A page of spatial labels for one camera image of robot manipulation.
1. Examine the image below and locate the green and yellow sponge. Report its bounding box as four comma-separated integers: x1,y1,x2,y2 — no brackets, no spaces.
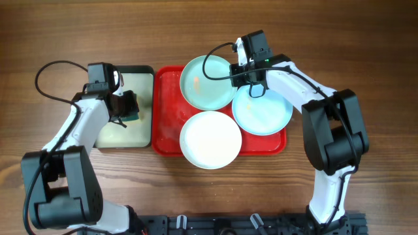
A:
122,112,139,122

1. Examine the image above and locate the light blue plate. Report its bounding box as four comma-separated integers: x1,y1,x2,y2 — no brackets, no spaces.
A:
232,85,293,136

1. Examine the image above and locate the light green plate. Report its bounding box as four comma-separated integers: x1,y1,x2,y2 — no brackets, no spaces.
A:
180,55,238,111

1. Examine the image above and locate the white plate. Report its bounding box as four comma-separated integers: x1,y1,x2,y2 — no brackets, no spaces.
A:
179,111,242,170

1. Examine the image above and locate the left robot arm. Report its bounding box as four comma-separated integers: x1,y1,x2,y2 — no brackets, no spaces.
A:
21,89,138,234

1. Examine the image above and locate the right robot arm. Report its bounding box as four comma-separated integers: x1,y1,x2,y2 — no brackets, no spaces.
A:
230,54,369,234

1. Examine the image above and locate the black rectangular water tray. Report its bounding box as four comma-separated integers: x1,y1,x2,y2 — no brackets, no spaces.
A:
95,65,154,149

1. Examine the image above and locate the red plastic tray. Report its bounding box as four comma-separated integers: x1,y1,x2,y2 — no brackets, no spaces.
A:
152,66,287,157

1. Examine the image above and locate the left black cable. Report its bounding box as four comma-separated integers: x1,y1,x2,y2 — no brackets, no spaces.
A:
22,60,89,235

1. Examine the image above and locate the black cable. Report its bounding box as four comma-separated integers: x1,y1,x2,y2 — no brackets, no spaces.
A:
22,60,89,235
201,42,360,226

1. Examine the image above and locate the right black cable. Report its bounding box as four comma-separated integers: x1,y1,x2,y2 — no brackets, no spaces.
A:
201,42,360,226

